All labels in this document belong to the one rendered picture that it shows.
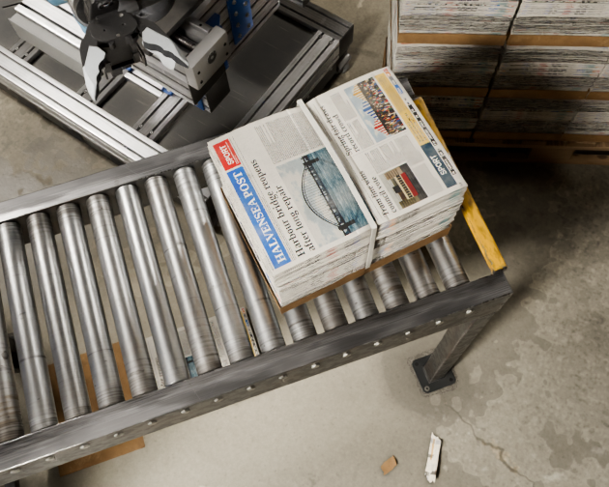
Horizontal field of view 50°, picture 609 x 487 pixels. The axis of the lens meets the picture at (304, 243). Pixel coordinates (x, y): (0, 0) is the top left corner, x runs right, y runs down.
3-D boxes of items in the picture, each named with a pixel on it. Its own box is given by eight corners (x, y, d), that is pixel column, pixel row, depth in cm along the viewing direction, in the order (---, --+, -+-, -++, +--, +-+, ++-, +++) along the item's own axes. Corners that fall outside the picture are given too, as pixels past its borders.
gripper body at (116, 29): (151, 68, 108) (122, 18, 113) (144, 29, 101) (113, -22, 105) (106, 83, 106) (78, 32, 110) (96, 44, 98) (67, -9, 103)
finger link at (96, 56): (101, 119, 101) (116, 73, 105) (94, 94, 95) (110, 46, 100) (81, 116, 101) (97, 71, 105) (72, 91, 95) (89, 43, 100)
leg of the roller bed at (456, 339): (438, 359, 204) (487, 288, 142) (446, 378, 202) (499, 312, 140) (420, 366, 204) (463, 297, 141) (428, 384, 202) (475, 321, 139)
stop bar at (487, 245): (421, 100, 147) (422, 95, 145) (507, 271, 131) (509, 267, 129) (408, 103, 147) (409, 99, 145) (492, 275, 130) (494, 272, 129)
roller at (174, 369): (139, 187, 146) (133, 177, 142) (194, 388, 128) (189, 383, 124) (117, 194, 146) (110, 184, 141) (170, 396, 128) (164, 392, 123)
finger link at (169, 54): (199, 74, 106) (149, 52, 107) (197, 48, 101) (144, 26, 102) (189, 87, 105) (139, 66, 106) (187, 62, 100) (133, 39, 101)
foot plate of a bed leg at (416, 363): (444, 343, 206) (445, 342, 205) (463, 386, 201) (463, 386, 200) (404, 358, 205) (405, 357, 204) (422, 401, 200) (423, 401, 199)
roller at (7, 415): (-6, 233, 143) (-16, 223, 138) (30, 445, 125) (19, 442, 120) (-29, 240, 142) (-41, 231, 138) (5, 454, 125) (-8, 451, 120)
